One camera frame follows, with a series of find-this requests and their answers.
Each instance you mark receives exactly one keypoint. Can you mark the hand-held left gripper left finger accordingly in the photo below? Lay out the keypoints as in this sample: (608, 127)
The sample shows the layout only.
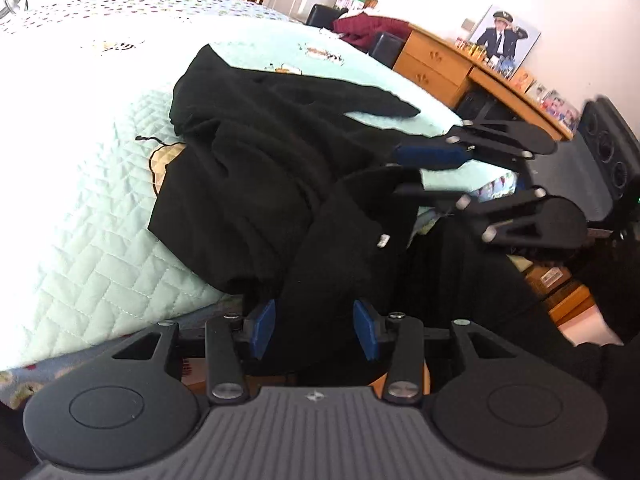
(262, 330)

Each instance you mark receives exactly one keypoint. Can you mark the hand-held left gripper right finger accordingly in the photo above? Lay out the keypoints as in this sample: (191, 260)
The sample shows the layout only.
(367, 330)

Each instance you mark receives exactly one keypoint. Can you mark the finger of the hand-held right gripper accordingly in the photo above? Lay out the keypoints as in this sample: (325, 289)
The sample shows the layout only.
(430, 156)
(420, 191)

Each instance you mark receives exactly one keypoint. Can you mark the black pants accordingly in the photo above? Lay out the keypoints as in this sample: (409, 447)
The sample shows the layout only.
(260, 160)

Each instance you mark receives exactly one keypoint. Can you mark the maroon clothes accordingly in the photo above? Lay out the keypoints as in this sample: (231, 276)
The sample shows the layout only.
(370, 27)

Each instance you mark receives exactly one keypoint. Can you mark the cardboard box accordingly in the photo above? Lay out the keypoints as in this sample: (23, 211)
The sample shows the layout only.
(560, 290)

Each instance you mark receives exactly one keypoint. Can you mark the black computer tower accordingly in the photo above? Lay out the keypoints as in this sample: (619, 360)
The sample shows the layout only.
(477, 106)

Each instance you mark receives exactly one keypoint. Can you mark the wooden desk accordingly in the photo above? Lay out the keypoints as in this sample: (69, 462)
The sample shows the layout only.
(435, 65)

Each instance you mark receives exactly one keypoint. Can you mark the black speaker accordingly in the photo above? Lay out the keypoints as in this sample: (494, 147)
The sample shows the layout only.
(607, 145)

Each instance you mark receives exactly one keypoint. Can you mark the person's dark clothing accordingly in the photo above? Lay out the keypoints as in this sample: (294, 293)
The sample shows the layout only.
(490, 285)

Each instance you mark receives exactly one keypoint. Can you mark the row of small bottles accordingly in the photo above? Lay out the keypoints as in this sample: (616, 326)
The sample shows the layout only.
(472, 51)

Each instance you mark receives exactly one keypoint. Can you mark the black chair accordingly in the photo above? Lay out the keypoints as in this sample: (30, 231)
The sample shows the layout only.
(387, 50)
(325, 15)

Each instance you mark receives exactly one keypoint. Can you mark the framed portrait photo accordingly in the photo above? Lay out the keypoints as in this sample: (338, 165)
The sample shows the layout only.
(505, 35)

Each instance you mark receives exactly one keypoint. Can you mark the green and white box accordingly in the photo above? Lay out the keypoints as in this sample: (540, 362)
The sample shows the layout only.
(351, 0)

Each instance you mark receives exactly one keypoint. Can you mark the green quilted bedspread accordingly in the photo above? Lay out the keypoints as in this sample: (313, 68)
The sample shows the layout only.
(75, 240)

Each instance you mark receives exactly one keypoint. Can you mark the small photo frame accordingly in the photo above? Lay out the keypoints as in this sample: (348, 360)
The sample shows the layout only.
(557, 107)
(522, 81)

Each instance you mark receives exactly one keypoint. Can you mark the wall switch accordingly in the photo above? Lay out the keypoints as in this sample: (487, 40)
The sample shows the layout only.
(468, 25)

